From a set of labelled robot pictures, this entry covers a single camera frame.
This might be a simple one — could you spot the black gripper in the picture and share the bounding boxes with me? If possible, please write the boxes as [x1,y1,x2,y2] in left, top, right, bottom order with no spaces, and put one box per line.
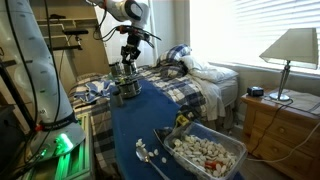
[119,44,142,73]

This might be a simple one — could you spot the black-lidded glass spice jar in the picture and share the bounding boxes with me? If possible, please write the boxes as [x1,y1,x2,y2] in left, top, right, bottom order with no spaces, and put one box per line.
[130,81,141,96]
[112,89,124,108]
[119,83,131,98]
[109,61,122,78]
[125,63,134,76]

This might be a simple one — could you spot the aluminium robot base with green light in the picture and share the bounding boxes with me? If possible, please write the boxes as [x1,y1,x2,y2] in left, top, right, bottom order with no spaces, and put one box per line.
[19,113,96,180]

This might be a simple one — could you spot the blue ironing board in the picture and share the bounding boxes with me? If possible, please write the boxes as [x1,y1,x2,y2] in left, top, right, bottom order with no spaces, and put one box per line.
[109,78,246,180]

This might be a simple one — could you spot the clear plastic container of shells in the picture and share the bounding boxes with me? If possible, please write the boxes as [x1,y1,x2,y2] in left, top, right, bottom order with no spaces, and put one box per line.
[163,121,248,179]

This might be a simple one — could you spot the red item in container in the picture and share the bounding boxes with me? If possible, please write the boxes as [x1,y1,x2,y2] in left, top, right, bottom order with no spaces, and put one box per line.
[203,160,223,170]

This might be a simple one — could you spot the blue and white cloth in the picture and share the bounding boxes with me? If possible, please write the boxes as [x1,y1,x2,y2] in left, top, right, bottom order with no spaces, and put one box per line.
[73,79,114,103]

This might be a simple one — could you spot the plaid blue pillow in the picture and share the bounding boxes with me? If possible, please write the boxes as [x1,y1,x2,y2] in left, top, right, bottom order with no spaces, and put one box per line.
[155,43,193,68]

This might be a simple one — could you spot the plaid blue bed blanket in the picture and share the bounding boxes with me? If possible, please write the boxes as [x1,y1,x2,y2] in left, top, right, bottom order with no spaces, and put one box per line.
[68,64,208,168]

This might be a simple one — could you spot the yellow and black clip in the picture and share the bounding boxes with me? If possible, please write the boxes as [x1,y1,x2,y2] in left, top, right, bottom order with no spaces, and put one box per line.
[174,111,198,129]

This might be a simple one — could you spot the white pillow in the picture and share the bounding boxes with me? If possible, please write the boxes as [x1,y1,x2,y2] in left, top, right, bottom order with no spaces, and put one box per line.
[181,54,239,84]

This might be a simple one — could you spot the white bed sheet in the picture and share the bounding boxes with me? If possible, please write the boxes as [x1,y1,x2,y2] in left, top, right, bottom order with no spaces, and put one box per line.
[189,75,228,122]

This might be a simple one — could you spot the metal spoon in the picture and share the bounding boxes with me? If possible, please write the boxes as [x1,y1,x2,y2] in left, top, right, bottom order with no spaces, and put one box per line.
[135,146,171,180]

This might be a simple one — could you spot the small black alarm clock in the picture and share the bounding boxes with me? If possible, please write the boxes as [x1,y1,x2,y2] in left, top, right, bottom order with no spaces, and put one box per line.
[246,85,265,98]

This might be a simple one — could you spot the white window blinds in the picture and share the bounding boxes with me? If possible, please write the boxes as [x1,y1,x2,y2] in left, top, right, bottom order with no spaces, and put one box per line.
[189,0,320,73]

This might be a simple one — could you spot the table lamp with cream shade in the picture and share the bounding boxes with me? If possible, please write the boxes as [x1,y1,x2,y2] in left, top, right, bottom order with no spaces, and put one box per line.
[259,27,319,102]

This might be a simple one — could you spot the wooden nightstand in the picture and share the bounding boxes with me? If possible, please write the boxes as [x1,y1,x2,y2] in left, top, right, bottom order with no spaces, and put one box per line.
[240,88,320,180]

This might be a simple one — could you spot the papers on nightstand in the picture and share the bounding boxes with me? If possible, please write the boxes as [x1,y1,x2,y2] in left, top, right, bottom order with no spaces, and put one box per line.
[285,89,320,115]

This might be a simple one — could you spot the two-tier wire spice rack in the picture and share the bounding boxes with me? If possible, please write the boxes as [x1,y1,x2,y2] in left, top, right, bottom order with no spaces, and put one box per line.
[111,61,143,100]

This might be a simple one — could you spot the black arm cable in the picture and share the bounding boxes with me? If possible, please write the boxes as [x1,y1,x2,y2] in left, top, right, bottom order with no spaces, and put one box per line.
[92,9,163,43]

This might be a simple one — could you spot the black external camera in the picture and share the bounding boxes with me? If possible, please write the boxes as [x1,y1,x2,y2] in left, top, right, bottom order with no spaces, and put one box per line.
[62,29,90,36]

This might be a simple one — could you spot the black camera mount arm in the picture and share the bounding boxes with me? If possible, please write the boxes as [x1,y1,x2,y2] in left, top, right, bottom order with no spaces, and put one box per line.
[49,33,84,52]

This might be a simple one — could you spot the black hanging cable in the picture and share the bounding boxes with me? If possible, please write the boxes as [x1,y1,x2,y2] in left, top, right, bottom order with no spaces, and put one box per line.
[42,0,64,116]

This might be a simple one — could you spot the black lamp cord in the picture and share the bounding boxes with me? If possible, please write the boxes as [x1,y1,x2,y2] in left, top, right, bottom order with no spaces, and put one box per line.
[249,96,295,156]

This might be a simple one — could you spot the white power cord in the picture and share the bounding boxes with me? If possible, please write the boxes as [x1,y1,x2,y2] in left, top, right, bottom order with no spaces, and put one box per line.
[246,121,320,164]

